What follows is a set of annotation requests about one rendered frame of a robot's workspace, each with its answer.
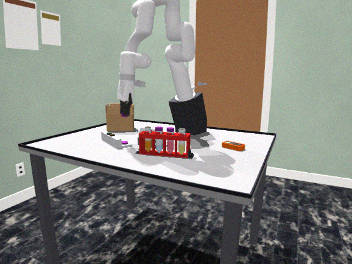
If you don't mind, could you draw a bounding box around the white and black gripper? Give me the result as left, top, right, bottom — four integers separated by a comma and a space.
117, 79, 134, 116

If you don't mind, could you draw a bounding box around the orange digital multimeter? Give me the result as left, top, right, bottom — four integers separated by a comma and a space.
222, 141, 245, 151

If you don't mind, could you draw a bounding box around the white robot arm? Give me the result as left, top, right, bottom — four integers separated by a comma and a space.
119, 0, 195, 102

